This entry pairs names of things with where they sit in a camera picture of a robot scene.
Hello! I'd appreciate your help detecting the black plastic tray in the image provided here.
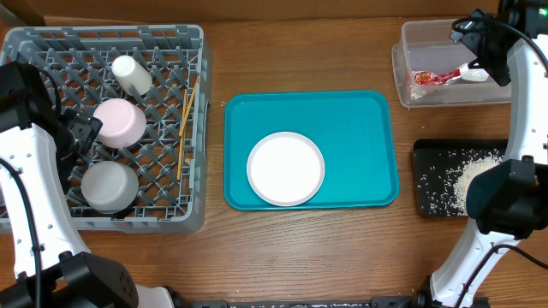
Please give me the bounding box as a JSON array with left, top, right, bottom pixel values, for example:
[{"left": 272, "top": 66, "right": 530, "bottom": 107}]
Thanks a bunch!
[{"left": 410, "top": 138, "right": 510, "bottom": 218}]

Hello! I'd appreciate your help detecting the grey metal bowl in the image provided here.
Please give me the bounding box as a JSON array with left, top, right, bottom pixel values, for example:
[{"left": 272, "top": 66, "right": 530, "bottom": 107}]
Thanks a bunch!
[{"left": 80, "top": 161, "right": 139, "bottom": 214}]

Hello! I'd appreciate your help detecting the pile of rice grains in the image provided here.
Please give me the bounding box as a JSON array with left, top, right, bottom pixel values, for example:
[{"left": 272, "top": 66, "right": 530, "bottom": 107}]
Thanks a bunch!
[{"left": 417, "top": 148, "right": 506, "bottom": 217}]

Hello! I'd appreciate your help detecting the teal serving tray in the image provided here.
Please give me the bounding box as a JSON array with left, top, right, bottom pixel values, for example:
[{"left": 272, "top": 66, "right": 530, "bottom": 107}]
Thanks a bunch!
[{"left": 224, "top": 90, "right": 400, "bottom": 210}]

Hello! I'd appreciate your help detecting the small white bowl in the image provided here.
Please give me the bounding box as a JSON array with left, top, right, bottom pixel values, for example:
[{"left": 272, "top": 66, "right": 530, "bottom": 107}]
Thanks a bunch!
[{"left": 93, "top": 98, "right": 146, "bottom": 149}]

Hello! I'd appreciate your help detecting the large white dinner plate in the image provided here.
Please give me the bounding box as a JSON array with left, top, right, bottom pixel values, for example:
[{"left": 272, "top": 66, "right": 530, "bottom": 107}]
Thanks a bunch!
[{"left": 246, "top": 132, "right": 325, "bottom": 207}]

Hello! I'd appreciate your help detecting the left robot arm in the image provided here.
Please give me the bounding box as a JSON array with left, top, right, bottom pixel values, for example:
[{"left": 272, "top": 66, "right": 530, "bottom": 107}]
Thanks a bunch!
[{"left": 1, "top": 62, "right": 189, "bottom": 307}]

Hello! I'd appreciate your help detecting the white tissue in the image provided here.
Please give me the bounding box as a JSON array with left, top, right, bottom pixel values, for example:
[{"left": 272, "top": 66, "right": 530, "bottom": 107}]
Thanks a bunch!
[{"left": 458, "top": 63, "right": 490, "bottom": 82}]

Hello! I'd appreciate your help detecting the clear plastic container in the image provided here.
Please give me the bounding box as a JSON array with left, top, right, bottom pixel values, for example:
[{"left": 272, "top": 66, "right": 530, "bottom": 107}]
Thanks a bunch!
[{"left": 391, "top": 19, "right": 511, "bottom": 108}]

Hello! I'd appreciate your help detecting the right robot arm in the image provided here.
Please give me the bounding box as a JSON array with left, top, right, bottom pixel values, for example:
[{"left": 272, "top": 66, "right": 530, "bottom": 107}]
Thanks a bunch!
[{"left": 409, "top": 0, "right": 547, "bottom": 308}]

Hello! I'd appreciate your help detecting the grey plastic dish rack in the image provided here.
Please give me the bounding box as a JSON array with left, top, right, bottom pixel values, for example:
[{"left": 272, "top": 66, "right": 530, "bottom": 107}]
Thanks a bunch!
[{"left": 1, "top": 25, "right": 212, "bottom": 234}]

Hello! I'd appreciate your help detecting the red snack wrapper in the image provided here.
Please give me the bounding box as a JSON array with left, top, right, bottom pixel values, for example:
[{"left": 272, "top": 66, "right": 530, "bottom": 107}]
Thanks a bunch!
[{"left": 410, "top": 69, "right": 462, "bottom": 98}]

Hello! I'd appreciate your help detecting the white cup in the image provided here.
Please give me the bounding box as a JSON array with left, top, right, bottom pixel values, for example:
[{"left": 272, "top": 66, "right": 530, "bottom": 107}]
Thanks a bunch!
[{"left": 111, "top": 56, "right": 152, "bottom": 96}]

